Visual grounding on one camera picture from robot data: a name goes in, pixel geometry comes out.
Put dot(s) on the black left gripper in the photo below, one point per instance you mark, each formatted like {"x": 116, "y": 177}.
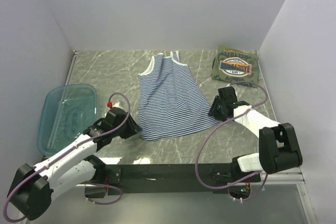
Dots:
{"x": 133, "y": 128}

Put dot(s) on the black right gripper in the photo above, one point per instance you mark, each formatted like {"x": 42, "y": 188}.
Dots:
{"x": 213, "y": 109}

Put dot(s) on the olive green tank top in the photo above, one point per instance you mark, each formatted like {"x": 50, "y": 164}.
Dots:
{"x": 232, "y": 66}

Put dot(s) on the blue white striped tank top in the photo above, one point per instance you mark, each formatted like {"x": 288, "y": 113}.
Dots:
{"x": 170, "y": 102}

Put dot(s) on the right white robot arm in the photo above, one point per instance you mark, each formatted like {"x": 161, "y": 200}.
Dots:
{"x": 278, "y": 144}

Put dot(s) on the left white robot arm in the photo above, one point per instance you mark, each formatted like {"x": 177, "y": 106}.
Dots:
{"x": 35, "y": 187}

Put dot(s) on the translucent teal laundry basket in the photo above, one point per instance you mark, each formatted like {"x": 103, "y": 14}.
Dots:
{"x": 67, "y": 112}

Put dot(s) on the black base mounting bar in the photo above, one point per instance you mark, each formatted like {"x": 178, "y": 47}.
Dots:
{"x": 165, "y": 178}

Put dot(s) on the aluminium frame rail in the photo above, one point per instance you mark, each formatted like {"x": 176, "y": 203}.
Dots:
{"x": 294, "y": 178}

